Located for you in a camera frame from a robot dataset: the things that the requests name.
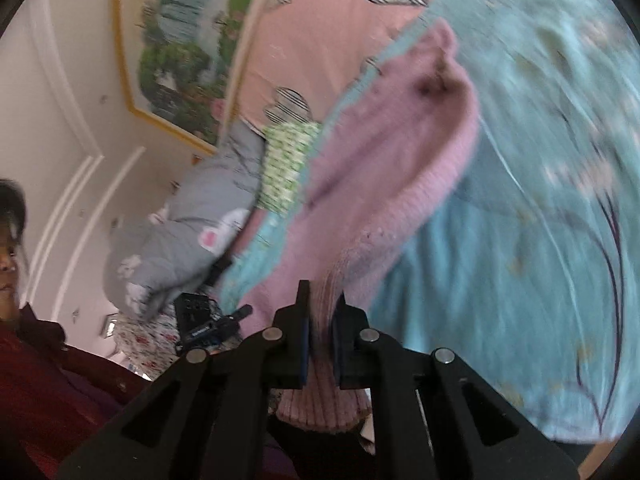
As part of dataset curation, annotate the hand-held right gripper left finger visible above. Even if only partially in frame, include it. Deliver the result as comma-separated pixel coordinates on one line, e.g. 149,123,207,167
56,280,313,480

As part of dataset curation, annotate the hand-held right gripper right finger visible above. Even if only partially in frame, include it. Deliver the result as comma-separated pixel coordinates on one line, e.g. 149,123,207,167
332,292,581,480

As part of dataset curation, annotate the pink knitted sweater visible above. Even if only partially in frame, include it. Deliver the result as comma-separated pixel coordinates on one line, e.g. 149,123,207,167
227,17,482,433

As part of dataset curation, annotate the white red floral cloth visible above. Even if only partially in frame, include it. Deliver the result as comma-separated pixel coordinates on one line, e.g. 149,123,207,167
112,310,241,382

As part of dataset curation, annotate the grey printed quilt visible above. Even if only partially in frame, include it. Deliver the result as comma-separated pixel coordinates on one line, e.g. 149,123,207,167
102,120,266,321

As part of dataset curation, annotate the person's dark red jacket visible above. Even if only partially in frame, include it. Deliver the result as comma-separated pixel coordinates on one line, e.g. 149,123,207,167
0,302,157,480

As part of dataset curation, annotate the green patterned cloth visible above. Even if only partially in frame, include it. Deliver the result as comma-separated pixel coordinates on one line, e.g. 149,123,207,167
257,120,323,218

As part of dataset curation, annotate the person's head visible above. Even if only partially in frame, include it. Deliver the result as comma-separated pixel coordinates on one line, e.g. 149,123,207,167
0,177,28,323

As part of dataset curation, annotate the teal floral blanket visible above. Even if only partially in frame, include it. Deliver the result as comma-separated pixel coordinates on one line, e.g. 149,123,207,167
220,0,640,446

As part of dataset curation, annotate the pink heart print bedsheet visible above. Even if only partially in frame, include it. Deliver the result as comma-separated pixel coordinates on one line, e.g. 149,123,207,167
232,0,471,133

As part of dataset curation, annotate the framed garden wall picture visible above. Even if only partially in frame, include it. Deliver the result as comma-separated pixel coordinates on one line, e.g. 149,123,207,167
112,0,281,156

